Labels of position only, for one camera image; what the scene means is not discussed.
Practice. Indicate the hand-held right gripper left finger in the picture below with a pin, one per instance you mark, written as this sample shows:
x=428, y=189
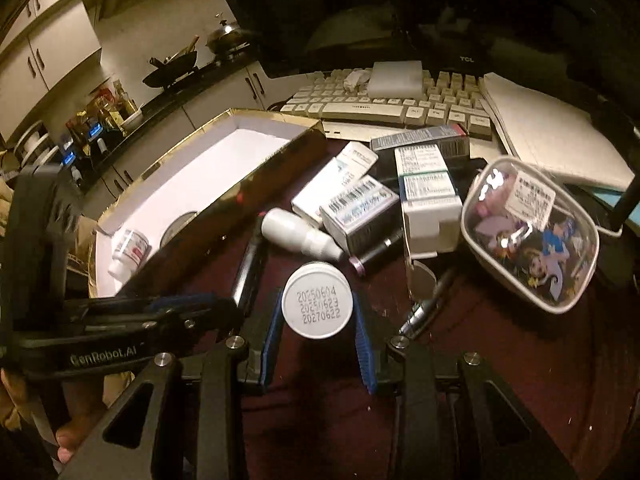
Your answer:
x=272, y=330

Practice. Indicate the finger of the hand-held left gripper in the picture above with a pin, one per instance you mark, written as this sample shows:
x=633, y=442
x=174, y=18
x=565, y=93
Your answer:
x=197, y=321
x=185, y=302

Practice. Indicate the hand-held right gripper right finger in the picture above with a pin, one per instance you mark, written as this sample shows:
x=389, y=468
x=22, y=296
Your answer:
x=362, y=355

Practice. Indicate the grey carton with red end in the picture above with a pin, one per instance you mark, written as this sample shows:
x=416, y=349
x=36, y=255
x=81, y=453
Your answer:
x=415, y=140

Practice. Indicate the person's left hand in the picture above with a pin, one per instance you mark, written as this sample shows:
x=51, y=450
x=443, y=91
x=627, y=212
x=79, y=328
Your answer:
x=75, y=430

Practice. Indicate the silver pen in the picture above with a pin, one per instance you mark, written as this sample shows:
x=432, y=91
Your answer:
x=420, y=317

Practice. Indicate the small white red-label pill bottle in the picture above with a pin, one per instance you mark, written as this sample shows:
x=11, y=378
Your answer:
x=131, y=252

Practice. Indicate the white spray bottle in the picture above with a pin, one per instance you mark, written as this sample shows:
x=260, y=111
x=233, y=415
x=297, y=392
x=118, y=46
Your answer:
x=290, y=227

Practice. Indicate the cluster of condiment bottles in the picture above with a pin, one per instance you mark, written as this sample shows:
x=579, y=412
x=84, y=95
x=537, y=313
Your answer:
x=105, y=110

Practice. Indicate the tall white green-print box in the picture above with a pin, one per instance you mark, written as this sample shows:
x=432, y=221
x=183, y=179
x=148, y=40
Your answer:
x=430, y=210

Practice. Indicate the white teal-print medicine box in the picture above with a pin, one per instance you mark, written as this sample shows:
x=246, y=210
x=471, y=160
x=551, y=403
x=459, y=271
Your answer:
x=335, y=175

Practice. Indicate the white upper kitchen cabinets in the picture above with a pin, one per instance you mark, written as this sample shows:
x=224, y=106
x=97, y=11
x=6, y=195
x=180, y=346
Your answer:
x=50, y=50

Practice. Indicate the white kitchen cabinets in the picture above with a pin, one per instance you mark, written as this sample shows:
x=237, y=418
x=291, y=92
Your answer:
x=210, y=105
x=50, y=50

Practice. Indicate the white lower kitchen cabinets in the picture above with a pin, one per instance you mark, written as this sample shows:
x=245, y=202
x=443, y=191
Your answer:
x=210, y=105

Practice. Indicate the clear pouch of stickers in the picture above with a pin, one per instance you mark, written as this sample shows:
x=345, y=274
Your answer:
x=530, y=240

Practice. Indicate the black wok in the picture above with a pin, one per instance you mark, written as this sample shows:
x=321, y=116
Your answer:
x=172, y=67

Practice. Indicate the beige computer keyboard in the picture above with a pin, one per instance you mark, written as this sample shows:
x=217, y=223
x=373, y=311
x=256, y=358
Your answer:
x=360, y=110

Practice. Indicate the steel pot with lid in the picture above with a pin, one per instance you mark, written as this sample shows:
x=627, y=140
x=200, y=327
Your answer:
x=225, y=35

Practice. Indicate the white foam block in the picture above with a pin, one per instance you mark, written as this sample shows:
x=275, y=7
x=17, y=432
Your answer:
x=395, y=77

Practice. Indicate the light blue book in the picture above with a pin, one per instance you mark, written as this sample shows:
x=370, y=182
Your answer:
x=597, y=192

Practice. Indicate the white lined notebook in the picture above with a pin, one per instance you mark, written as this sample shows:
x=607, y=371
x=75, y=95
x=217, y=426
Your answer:
x=545, y=125

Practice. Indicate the black computer monitor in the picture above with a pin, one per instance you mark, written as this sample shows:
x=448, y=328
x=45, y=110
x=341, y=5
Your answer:
x=350, y=10

